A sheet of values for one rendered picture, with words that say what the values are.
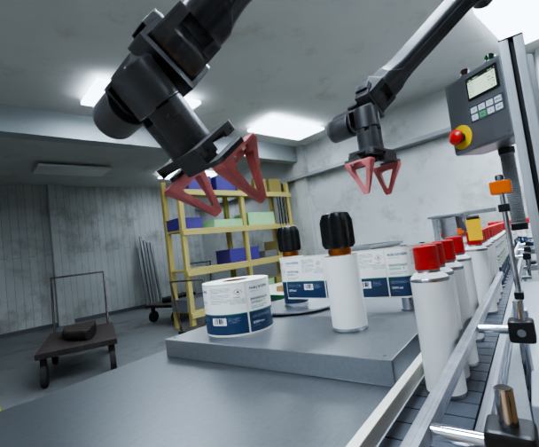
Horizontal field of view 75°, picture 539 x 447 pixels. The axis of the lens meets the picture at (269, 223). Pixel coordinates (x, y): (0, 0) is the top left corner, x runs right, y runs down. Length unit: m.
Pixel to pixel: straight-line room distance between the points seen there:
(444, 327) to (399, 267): 0.56
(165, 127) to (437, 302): 0.41
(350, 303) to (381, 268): 0.23
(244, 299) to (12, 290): 8.03
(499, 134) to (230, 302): 0.78
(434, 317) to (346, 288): 0.39
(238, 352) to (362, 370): 0.32
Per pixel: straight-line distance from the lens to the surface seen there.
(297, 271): 1.24
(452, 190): 5.75
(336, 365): 0.77
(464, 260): 0.78
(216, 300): 1.01
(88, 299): 9.12
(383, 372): 0.73
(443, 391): 0.39
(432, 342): 0.55
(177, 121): 0.42
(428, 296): 0.53
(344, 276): 0.89
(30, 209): 9.02
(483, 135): 1.00
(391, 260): 1.09
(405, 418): 0.52
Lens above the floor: 1.11
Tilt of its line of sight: 4 degrees up
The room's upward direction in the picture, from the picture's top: 7 degrees counter-clockwise
